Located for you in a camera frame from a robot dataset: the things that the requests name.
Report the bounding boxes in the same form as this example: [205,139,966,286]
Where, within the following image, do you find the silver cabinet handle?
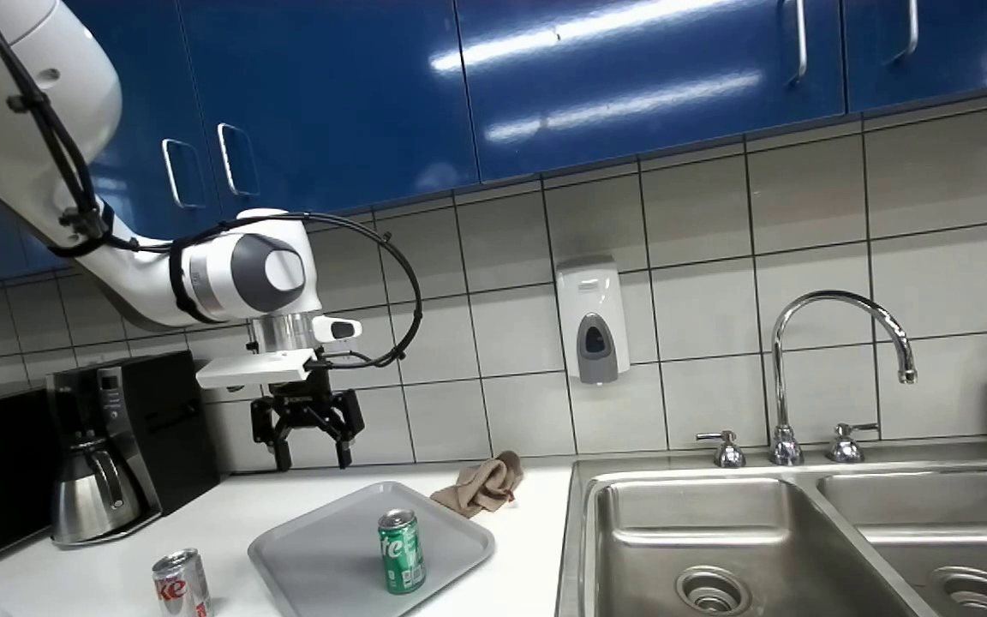
[887,0,927,67]
[214,120,254,198]
[788,0,815,85]
[157,134,196,211]

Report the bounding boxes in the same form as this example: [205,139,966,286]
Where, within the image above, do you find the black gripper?
[246,382,366,478]

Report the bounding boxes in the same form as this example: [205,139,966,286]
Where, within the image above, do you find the steel coffee carafe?
[55,438,151,550]

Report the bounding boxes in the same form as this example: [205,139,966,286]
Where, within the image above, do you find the blue wall cabinets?
[0,0,987,291]

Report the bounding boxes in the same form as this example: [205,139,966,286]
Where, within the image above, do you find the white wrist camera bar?
[196,347,323,393]

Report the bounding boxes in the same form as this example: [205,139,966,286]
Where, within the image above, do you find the brown crumpled cloth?
[428,448,529,520]

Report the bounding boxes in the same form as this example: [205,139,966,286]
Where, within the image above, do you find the chrome gooseneck faucet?
[767,287,922,467]

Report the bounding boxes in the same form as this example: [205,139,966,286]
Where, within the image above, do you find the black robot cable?
[0,0,428,375]

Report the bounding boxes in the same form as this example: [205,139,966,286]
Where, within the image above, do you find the green sprite can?
[373,507,428,596]

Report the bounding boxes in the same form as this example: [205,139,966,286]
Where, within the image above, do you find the silver diet coke can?
[151,550,214,617]

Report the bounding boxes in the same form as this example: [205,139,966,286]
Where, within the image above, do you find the chrome faucet handle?
[695,427,749,471]
[825,422,885,467]

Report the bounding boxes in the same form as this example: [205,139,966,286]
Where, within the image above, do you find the stainless steel double sink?
[557,442,987,617]

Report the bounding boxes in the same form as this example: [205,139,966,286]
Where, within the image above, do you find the white wall soap dispenser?
[557,260,633,387]

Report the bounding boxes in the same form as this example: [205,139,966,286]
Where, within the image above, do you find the grey plastic tray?
[246,478,501,617]

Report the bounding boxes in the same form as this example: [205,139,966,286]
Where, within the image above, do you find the black coffee maker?
[45,348,224,550]

